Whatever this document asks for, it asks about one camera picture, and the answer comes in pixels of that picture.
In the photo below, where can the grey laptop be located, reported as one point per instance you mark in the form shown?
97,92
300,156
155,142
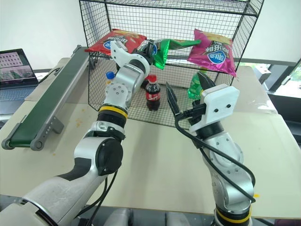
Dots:
14,68

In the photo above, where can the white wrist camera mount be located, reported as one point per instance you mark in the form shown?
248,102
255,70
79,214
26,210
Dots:
218,103
120,55

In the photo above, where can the magenta chip bag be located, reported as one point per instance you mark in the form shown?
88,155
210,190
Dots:
211,54

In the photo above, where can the green conveyor belt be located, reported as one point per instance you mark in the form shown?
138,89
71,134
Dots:
54,94

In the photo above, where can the red chip bag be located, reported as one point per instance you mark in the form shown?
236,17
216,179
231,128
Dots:
122,40

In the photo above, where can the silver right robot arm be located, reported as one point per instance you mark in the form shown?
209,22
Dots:
225,164

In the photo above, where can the cola bottle red label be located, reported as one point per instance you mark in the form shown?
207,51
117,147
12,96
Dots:
152,94

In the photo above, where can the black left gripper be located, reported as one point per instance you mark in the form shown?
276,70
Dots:
146,52

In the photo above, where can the green chip bag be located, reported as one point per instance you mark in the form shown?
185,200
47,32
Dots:
162,53

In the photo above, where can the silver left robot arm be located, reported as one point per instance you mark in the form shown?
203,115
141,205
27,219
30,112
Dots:
89,150

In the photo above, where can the blue cap bottle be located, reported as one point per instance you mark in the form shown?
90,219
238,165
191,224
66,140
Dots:
109,75

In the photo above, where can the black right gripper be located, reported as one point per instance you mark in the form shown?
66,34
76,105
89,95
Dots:
197,117

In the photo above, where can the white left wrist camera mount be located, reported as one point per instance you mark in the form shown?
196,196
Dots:
120,55

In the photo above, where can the green soda bottle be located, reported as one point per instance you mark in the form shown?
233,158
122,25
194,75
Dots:
195,87

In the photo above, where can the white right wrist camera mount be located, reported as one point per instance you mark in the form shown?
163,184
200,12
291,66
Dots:
218,103

